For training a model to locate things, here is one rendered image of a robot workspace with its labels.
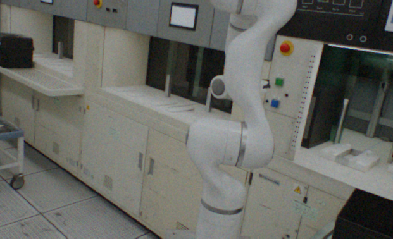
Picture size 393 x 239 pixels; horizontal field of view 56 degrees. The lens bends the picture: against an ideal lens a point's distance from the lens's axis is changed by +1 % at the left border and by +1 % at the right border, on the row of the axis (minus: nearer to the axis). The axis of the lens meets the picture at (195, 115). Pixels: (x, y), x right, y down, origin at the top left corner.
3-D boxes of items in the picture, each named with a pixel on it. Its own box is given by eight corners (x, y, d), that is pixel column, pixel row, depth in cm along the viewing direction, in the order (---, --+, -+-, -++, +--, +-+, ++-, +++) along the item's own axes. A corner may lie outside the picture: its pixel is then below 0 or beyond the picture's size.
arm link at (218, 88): (254, 83, 136) (236, 70, 141) (232, 85, 127) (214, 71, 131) (243, 101, 140) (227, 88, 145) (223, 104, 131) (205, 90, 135)
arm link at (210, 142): (245, 217, 96) (261, 131, 90) (175, 207, 97) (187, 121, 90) (242, 195, 108) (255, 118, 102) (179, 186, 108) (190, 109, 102)
